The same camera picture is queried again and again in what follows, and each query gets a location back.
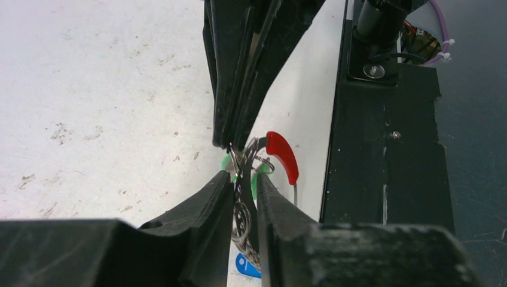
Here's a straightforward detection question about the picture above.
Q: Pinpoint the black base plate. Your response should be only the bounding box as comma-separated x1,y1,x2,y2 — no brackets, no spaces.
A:
319,1,455,232

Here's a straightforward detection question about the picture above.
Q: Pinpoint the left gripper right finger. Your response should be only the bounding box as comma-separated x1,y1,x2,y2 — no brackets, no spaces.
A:
257,175,481,286

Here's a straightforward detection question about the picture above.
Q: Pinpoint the green capped key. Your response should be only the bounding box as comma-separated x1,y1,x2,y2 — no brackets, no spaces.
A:
221,154,275,201

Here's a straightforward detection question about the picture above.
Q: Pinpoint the blue key tag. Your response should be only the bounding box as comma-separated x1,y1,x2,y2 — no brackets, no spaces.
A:
235,253,261,279

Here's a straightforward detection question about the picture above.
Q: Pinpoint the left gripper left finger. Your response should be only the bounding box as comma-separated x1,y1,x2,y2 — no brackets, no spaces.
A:
1,171,234,286

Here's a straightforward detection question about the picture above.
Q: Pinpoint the large keyring with red sleeve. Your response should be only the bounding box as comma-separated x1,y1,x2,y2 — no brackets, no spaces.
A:
227,131,300,271

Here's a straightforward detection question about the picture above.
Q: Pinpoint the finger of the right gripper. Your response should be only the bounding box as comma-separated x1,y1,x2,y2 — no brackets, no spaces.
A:
231,1,324,150
203,1,251,149

